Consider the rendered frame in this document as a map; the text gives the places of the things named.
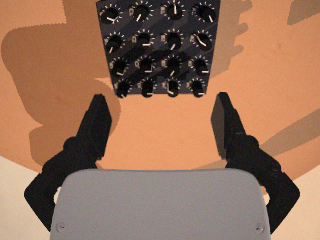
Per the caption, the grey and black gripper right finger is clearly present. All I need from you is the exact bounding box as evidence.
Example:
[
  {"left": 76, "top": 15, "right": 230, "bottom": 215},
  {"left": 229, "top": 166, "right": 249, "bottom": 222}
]
[{"left": 210, "top": 92, "right": 300, "bottom": 234}]

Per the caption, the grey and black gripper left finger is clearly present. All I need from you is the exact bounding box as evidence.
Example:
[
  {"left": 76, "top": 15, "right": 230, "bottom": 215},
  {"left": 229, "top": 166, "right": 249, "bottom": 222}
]
[{"left": 24, "top": 94, "right": 112, "bottom": 232}]

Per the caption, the black knob box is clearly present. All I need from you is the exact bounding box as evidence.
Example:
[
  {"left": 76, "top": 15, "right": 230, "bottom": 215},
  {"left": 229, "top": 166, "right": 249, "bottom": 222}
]
[{"left": 96, "top": 0, "right": 221, "bottom": 99}]

